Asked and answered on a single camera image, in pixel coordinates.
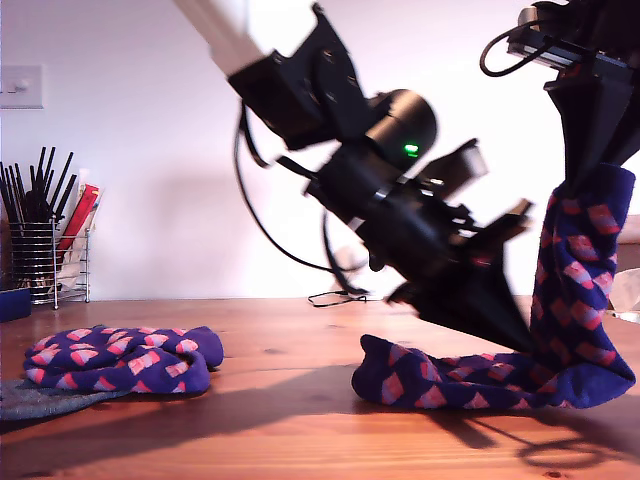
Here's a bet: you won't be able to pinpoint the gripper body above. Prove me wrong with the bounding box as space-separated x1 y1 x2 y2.
349 189 532 304

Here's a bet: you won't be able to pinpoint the purple patterned sock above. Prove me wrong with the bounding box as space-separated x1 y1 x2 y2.
23 324 225 395
350 162 637 410

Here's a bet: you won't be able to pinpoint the wooden chair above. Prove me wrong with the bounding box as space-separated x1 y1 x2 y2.
612 214 640 274

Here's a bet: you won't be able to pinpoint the white tissue paper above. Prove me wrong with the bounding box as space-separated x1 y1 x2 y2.
610 268 640 314

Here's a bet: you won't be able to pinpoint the red paper packet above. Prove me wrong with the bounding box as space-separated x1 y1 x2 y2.
57 183 104 254

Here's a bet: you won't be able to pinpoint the white paper napkins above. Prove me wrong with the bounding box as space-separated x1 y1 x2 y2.
60 234 92 296

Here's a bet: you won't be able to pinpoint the black chopstick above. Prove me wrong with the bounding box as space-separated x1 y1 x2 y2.
0 162 24 239
14 162 29 224
32 146 48 197
58 173 80 222
42 146 59 201
51 151 77 221

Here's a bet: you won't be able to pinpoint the blue box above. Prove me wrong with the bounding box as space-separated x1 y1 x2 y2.
0 287 32 324

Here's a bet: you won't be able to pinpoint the white round security camera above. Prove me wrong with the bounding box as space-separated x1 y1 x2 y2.
333 243 386 303

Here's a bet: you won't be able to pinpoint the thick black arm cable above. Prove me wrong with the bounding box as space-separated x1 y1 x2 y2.
322 207 374 297

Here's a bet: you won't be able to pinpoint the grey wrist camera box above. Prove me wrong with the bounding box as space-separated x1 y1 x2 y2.
399 138 490 201
517 3 554 25

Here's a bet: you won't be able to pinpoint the thin black camera cable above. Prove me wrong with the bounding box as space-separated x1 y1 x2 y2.
478 24 559 78

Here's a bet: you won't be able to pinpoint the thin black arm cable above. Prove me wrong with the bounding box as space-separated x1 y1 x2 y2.
232 97 369 274

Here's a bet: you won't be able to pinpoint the wire napkin rack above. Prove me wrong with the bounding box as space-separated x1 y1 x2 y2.
52 227 94 310

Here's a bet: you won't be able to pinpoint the wire utensil holder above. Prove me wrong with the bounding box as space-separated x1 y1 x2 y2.
8 219 60 306

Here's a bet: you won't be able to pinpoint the white wall light switch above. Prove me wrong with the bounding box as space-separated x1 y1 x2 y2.
0 64 44 110

